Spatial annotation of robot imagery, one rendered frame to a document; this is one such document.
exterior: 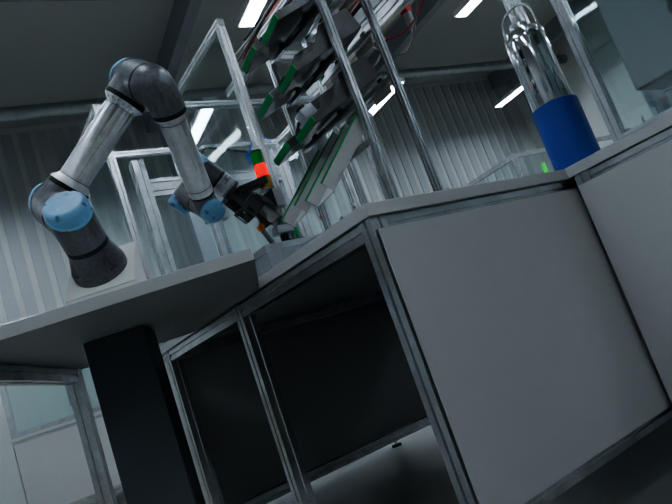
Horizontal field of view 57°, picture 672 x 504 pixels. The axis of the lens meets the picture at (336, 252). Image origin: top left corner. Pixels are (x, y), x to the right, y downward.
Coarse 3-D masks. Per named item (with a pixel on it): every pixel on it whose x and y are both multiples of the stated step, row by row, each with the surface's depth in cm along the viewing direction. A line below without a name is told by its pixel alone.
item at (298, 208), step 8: (336, 136) 187; (328, 144) 185; (320, 152) 198; (328, 152) 184; (312, 160) 196; (320, 160) 183; (312, 168) 196; (320, 168) 182; (304, 176) 194; (312, 176) 180; (304, 184) 179; (312, 184) 179; (296, 192) 191; (304, 192) 178; (296, 200) 176; (288, 208) 188; (296, 208) 189; (304, 208) 176; (288, 216) 188; (296, 216) 189
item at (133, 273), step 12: (132, 252) 178; (132, 264) 174; (120, 276) 170; (132, 276) 169; (144, 276) 180; (72, 288) 171; (84, 288) 169; (96, 288) 168; (108, 288) 167; (72, 300) 167
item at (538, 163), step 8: (600, 144) 722; (608, 144) 728; (544, 152) 679; (520, 160) 660; (528, 160) 665; (536, 160) 670; (544, 160) 675; (504, 168) 672; (512, 168) 663; (528, 168) 661; (536, 168) 666; (544, 168) 671; (552, 168) 676; (488, 176) 696; (496, 176) 685; (504, 176) 675; (512, 176) 665
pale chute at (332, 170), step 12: (348, 132) 171; (360, 132) 173; (336, 144) 184; (348, 144) 170; (336, 156) 168; (348, 156) 169; (324, 168) 180; (336, 168) 166; (324, 180) 164; (336, 180) 165; (312, 192) 176; (324, 192) 178; (312, 204) 175
